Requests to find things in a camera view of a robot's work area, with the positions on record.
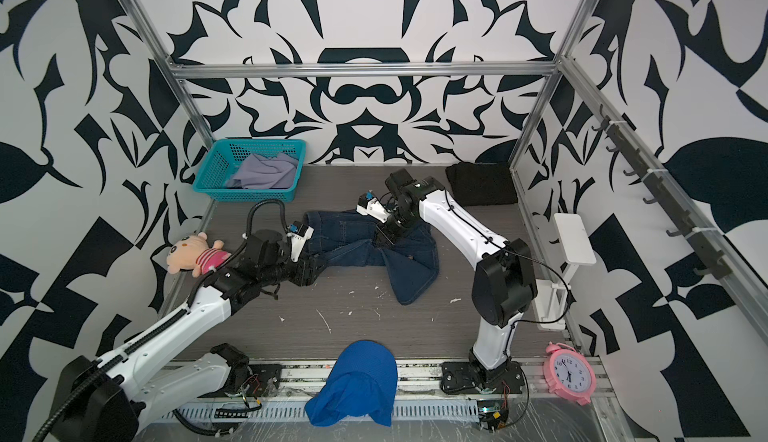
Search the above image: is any aluminium frame crossbar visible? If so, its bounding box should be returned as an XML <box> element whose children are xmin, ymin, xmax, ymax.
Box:
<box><xmin>170</xmin><ymin>61</ymin><xmax>556</xmax><ymax>80</ymax></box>

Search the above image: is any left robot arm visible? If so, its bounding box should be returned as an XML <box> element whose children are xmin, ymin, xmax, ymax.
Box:
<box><xmin>34</xmin><ymin>222</ymin><xmax>324</xmax><ymax>441</ymax></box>

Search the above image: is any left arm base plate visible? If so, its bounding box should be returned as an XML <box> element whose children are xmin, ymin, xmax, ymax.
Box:
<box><xmin>207</xmin><ymin>363</ymin><xmax>283</xmax><ymax>398</ymax></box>

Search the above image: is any pink plush toy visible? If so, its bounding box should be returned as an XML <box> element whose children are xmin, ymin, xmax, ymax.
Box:
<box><xmin>166</xmin><ymin>232</ymin><xmax>231</xmax><ymax>278</ymax></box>

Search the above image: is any dark blue denim skirt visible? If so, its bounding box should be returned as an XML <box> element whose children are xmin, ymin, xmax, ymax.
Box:
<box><xmin>303</xmin><ymin>211</ymin><xmax>440</xmax><ymax>305</ymax></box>

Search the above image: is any pink alarm clock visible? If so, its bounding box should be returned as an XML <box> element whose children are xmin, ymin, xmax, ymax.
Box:
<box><xmin>543</xmin><ymin>343</ymin><xmax>597</xmax><ymax>406</ymax></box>

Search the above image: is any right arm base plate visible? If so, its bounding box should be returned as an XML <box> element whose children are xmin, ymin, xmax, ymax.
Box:
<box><xmin>440</xmin><ymin>360</ymin><xmax>526</xmax><ymax>395</ymax></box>

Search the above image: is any black corrugated cable conduit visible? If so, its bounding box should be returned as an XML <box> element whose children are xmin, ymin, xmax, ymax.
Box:
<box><xmin>29</xmin><ymin>199</ymin><xmax>289</xmax><ymax>442</ymax></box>

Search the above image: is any black skirt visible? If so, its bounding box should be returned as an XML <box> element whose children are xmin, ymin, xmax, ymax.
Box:
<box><xmin>445</xmin><ymin>162</ymin><xmax>518</xmax><ymax>207</ymax></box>

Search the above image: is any grey wall hook rack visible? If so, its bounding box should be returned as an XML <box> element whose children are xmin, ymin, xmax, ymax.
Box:
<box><xmin>593</xmin><ymin>106</ymin><xmax>733</xmax><ymax>280</ymax></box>

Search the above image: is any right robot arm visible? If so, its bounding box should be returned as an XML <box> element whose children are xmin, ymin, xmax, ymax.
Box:
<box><xmin>358</xmin><ymin>169</ymin><xmax>538</xmax><ymax>374</ymax></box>

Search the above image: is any lavender grey skirt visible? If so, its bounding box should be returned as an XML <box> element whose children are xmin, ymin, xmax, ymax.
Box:
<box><xmin>226</xmin><ymin>153</ymin><xmax>299</xmax><ymax>191</ymax></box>

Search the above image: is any teal plastic basket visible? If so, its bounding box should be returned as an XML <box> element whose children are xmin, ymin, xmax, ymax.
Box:
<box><xmin>193</xmin><ymin>138</ymin><xmax>307</xmax><ymax>202</ymax></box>

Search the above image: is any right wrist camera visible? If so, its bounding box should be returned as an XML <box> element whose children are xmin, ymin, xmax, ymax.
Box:
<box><xmin>355</xmin><ymin>191</ymin><xmax>393</xmax><ymax>223</ymax></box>

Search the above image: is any small green circuit board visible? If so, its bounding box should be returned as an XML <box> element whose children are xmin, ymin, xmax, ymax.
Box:
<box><xmin>477</xmin><ymin>400</ymin><xmax>509</xmax><ymax>432</ymax></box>

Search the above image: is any blue cloth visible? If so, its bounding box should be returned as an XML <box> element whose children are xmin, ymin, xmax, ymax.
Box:
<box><xmin>305</xmin><ymin>340</ymin><xmax>399</xmax><ymax>427</ymax></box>

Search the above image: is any white shelf stand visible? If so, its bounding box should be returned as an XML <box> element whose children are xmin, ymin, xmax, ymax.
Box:
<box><xmin>534</xmin><ymin>213</ymin><xmax>596</xmax><ymax>332</ymax></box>

